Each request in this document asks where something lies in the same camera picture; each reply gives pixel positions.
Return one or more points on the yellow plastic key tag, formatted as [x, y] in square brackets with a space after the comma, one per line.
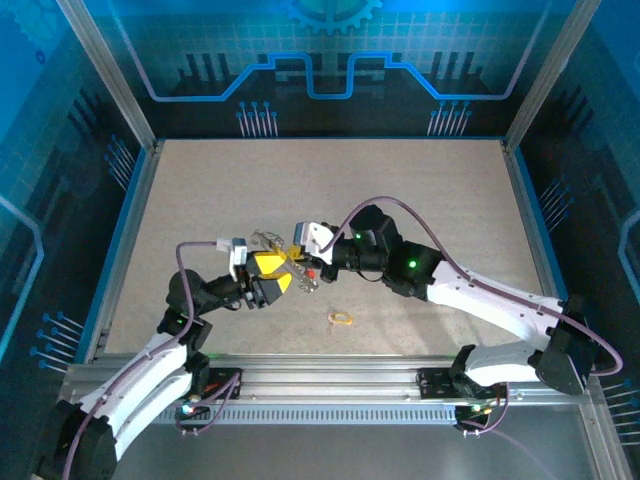
[341, 317]

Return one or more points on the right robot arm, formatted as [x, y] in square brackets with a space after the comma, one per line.
[500, 300]

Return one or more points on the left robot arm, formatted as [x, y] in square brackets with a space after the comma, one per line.
[140, 380]

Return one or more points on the grey metal base sheet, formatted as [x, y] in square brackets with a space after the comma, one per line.
[325, 455]

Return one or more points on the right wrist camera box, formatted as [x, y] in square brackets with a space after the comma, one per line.
[314, 237]

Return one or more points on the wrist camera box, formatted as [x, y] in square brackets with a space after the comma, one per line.
[236, 257]
[314, 237]

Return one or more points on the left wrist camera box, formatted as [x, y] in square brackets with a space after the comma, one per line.
[236, 257]

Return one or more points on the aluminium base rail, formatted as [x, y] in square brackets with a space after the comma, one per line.
[325, 375]

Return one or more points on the aluminium table side rail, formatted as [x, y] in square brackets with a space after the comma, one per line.
[136, 220]
[536, 220]

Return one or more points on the aluminium frame post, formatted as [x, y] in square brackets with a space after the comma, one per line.
[552, 70]
[108, 70]

